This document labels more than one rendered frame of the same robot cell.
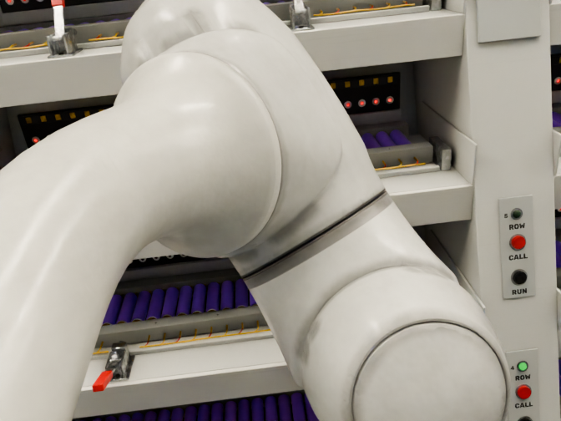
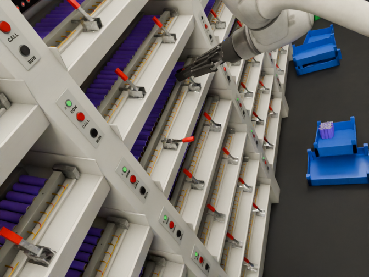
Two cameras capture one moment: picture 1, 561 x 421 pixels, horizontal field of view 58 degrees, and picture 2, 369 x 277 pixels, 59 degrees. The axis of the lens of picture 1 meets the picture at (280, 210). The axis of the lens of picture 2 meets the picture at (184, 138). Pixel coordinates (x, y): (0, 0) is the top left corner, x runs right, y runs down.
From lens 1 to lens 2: 0.84 m
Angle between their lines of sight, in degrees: 53
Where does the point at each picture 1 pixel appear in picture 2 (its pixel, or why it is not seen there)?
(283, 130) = not seen: outside the picture
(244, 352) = (185, 111)
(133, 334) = (157, 138)
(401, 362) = not seen: hidden behind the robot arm
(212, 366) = (187, 120)
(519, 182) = (197, 7)
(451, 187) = (190, 17)
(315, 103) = not seen: outside the picture
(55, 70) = (105, 35)
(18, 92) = (98, 54)
